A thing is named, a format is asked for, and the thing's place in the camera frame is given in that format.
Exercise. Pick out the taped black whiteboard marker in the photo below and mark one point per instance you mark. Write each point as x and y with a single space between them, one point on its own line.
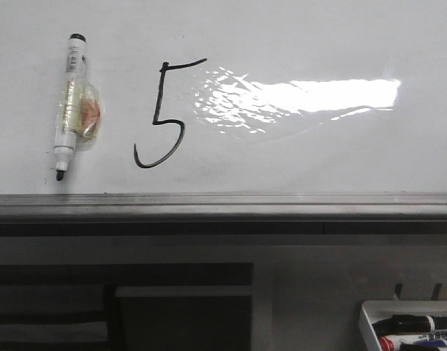
79 109

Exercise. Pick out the red capped blue marker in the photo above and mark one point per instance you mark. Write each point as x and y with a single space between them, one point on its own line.
394 342

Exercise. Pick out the dark rectangular panel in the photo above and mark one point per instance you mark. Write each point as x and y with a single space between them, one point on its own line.
190 306

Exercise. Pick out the white plastic marker tray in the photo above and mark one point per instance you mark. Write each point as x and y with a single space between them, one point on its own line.
373 311

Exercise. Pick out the black capped whiteboard marker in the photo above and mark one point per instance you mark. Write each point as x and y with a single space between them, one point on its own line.
406 324

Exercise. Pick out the white whiteboard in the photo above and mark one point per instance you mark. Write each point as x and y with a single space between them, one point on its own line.
231 109

